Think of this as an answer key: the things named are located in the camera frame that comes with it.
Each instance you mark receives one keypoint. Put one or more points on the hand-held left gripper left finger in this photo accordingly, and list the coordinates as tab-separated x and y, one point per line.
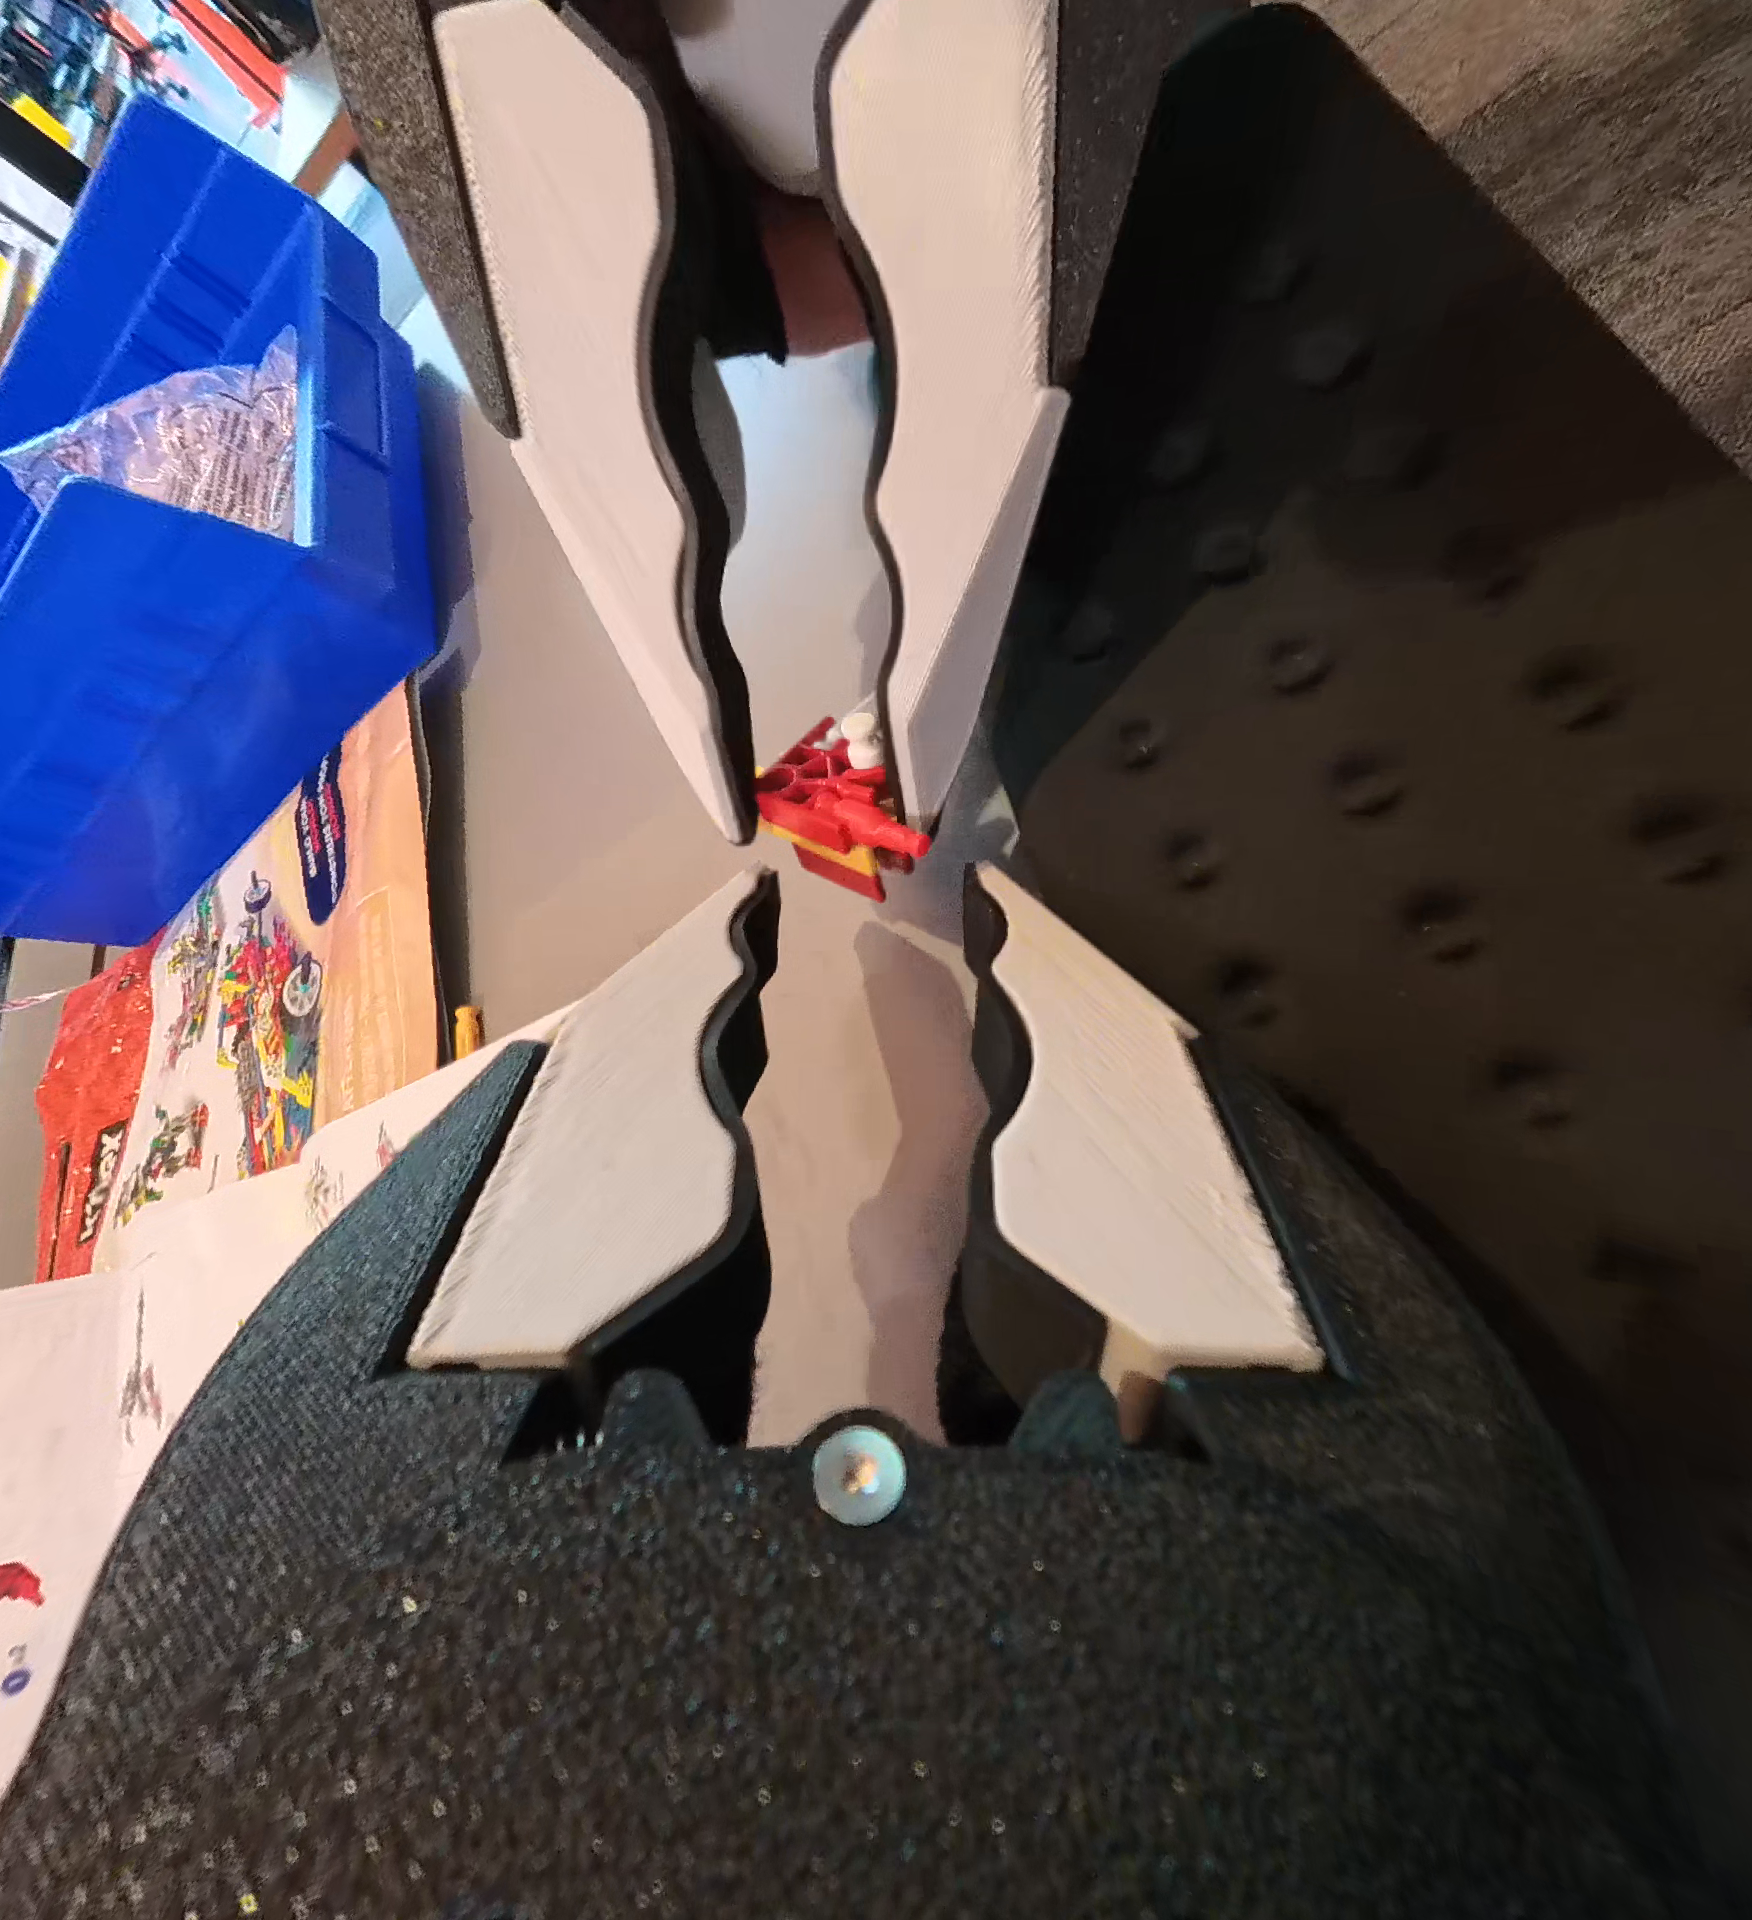
607	1185

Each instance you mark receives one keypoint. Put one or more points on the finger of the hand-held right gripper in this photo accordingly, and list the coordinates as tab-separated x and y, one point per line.
577	300
966	225

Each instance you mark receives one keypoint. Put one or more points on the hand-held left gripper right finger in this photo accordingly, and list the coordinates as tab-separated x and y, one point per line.
1147	1185

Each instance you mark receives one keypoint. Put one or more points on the short red plastic rod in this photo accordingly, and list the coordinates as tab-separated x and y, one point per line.
876	825

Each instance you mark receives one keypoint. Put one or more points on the red plastic connector piece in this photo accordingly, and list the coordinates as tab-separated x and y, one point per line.
809	780

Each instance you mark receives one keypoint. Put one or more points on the white plastic rod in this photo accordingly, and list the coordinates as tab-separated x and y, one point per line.
861	735

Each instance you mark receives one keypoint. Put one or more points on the yellow plastic rod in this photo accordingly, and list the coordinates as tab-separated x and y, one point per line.
468	1030

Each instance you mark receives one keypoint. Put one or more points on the clear plastic bag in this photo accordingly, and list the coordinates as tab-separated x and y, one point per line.
187	435

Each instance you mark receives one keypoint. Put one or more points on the orange and red toy bag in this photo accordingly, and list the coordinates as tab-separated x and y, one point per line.
366	931

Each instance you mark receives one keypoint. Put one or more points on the blue plastic bin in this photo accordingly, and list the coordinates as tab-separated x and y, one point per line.
141	721

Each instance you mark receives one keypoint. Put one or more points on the white printed instruction sheet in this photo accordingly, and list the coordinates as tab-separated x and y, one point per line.
37	1425

